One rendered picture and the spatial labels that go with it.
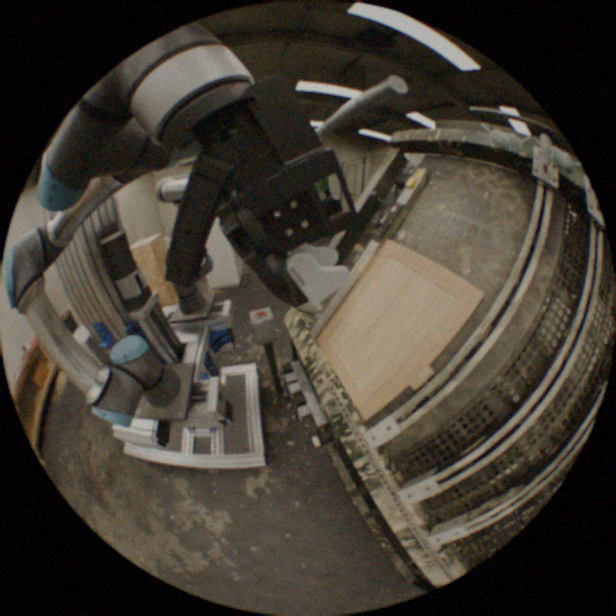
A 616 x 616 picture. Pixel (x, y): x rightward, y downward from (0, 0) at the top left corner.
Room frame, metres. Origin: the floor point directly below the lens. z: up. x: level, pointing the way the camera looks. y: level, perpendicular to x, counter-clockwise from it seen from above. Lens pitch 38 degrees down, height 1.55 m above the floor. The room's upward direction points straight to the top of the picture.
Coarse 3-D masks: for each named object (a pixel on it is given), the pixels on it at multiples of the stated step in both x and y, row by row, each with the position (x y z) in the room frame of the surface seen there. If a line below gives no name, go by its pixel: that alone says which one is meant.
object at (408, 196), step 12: (420, 180) 0.76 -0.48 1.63; (408, 192) 0.77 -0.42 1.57; (408, 204) 0.74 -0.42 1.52; (396, 228) 0.72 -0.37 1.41; (372, 240) 0.73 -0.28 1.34; (384, 240) 0.70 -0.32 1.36; (372, 252) 0.69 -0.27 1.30; (360, 264) 0.69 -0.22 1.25; (360, 276) 0.66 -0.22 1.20; (348, 288) 0.65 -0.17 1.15; (336, 300) 0.65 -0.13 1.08; (324, 312) 0.65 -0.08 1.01; (336, 312) 0.63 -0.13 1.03; (324, 324) 0.61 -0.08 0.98; (312, 336) 0.60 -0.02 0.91
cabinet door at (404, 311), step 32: (384, 256) 0.65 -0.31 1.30; (416, 256) 0.55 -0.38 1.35; (384, 288) 0.55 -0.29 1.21; (416, 288) 0.46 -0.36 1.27; (448, 288) 0.39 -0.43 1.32; (352, 320) 0.54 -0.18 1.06; (384, 320) 0.45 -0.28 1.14; (416, 320) 0.38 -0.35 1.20; (448, 320) 0.31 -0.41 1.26; (352, 352) 0.43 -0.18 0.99; (384, 352) 0.36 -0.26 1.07; (416, 352) 0.30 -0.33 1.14; (352, 384) 0.32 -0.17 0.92; (384, 384) 0.27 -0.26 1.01
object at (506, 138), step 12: (480, 108) 0.47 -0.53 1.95; (516, 120) 0.35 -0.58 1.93; (528, 120) 0.30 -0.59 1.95; (492, 132) 0.44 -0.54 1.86; (552, 132) 0.22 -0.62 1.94; (504, 144) 0.43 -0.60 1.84; (516, 144) 0.36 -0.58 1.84; (540, 144) 0.29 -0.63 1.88; (552, 156) 0.24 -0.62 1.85; (564, 156) 0.19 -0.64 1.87
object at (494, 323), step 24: (552, 168) 0.28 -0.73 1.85; (528, 240) 0.27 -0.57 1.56; (528, 264) 0.25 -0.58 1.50; (504, 288) 0.24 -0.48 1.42; (504, 312) 0.22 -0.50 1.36; (480, 336) 0.20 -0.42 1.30; (456, 360) 0.19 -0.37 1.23; (432, 384) 0.17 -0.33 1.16; (456, 384) 0.14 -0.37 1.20; (408, 408) 0.15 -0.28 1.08; (384, 432) 0.11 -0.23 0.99
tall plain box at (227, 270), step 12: (216, 228) 2.58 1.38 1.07; (216, 240) 2.57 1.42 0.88; (216, 252) 2.56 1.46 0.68; (228, 252) 2.60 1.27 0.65; (216, 264) 2.55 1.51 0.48; (228, 264) 2.59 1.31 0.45; (240, 264) 3.11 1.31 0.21; (216, 276) 2.53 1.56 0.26; (228, 276) 2.58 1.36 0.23; (240, 276) 2.85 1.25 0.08; (216, 288) 2.54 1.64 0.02
